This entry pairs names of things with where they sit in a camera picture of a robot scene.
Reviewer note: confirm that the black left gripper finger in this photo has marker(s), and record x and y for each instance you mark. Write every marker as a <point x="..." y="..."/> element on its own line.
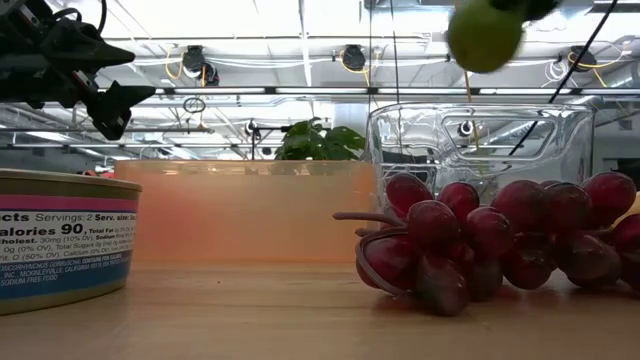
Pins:
<point x="115" y="110"/>
<point x="85" y="50"/>

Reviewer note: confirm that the green apple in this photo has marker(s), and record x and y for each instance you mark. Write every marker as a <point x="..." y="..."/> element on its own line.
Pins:
<point x="482" y="37"/>

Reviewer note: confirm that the gold-rimmed labelled food can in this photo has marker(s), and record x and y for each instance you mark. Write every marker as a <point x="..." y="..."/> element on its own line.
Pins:
<point x="60" y="240"/>

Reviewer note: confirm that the red grape bunch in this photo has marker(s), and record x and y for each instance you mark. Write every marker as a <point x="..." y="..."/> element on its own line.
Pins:
<point x="432" y="222"/>

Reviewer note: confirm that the clear plastic bin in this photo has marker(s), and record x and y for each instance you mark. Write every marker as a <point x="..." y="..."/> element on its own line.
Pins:
<point x="500" y="125"/>

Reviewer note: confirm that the orange translucent plastic bin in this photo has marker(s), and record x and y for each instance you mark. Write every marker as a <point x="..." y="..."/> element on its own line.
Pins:
<point x="240" y="215"/>

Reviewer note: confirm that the green leafy plant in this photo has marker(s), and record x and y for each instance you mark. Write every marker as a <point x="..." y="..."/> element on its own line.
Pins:
<point x="305" y="142"/>

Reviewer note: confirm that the long linear light bar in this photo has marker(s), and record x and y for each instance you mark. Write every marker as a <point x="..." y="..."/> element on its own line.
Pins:
<point x="320" y="90"/>

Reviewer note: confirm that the yellow mango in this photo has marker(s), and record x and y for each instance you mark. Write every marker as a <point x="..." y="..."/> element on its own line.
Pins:
<point x="631" y="210"/>

